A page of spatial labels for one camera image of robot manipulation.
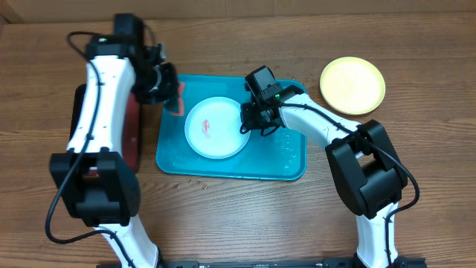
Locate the green and orange sponge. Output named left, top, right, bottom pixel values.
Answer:
left=164, top=82, right=185, bottom=117

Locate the light blue plastic plate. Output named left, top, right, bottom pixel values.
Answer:
left=184, top=97, right=251, bottom=159

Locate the yellow-green plastic plate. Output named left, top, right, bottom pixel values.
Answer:
left=320, top=57, right=386, bottom=115

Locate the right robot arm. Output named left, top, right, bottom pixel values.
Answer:
left=240, top=66, right=408, bottom=267

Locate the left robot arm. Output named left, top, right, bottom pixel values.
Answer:
left=49, top=13, right=184, bottom=267

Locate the teal plastic serving tray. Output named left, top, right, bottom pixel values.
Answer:
left=155, top=74, right=307, bottom=181

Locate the black and red tray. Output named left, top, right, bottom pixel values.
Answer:
left=69, top=84, right=142, bottom=173

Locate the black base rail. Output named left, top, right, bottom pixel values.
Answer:
left=96, top=257, right=428, bottom=268

